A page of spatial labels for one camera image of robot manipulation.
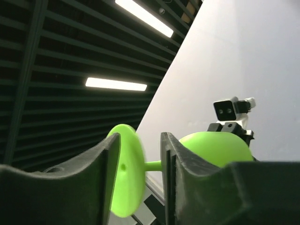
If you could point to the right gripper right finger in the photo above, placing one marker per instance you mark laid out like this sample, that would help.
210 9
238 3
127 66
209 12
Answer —
243 193

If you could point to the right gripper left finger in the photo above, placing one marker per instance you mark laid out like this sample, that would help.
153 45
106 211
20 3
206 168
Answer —
76 192

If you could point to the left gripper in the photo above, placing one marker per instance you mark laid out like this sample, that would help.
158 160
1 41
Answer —
232 129

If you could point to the green wine glass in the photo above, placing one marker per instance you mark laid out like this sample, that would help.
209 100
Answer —
131 172

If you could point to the ceiling light strip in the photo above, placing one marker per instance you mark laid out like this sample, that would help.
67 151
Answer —
114 84
142 14

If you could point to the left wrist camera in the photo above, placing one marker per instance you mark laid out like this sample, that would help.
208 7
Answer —
232 109

